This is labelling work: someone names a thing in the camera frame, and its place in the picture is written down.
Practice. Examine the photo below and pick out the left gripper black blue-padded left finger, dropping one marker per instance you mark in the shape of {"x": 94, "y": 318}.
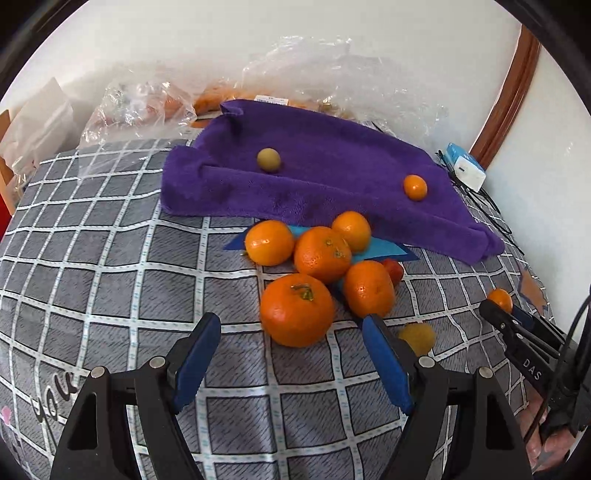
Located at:
{"x": 96, "y": 441}

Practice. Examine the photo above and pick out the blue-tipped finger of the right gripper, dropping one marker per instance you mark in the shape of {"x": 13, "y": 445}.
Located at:
{"x": 503, "y": 318}

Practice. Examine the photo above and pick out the small orange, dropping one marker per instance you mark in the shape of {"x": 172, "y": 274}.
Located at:
{"x": 415, "y": 187}
{"x": 502, "y": 299}

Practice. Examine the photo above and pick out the yellow-brown fruit front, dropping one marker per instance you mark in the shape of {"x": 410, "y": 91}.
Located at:
{"x": 419, "y": 336}

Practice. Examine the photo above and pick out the large front orange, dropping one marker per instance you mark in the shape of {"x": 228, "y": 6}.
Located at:
{"x": 296, "y": 310}

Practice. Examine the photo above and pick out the yellow-green round fruit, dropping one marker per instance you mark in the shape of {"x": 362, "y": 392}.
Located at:
{"x": 269, "y": 160}

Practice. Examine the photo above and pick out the person's hand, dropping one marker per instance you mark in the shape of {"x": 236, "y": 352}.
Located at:
{"x": 543, "y": 455}

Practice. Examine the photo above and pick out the grey checked bed cover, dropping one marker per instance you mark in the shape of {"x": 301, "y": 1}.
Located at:
{"x": 95, "y": 274}

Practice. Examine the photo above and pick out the small red fruit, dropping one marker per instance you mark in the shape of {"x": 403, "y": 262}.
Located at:
{"x": 395, "y": 270}

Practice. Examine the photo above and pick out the white blue charger box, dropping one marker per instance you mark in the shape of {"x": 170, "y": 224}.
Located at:
{"x": 466, "y": 167}

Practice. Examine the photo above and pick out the purple towel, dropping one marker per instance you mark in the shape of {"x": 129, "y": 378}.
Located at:
{"x": 328, "y": 166}

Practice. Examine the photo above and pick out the left clear plastic bag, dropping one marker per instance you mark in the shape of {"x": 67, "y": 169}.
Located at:
{"x": 137, "y": 109}

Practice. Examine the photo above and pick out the white plastic bag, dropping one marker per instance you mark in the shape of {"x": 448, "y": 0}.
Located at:
{"x": 39, "y": 129}

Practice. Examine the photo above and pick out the clear plastic bag of fruit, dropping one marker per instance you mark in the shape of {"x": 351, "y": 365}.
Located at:
{"x": 326, "y": 76}

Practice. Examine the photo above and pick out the brown wooden door frame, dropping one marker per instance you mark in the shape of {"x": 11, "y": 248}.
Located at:
{"x": 510, "y": 99}

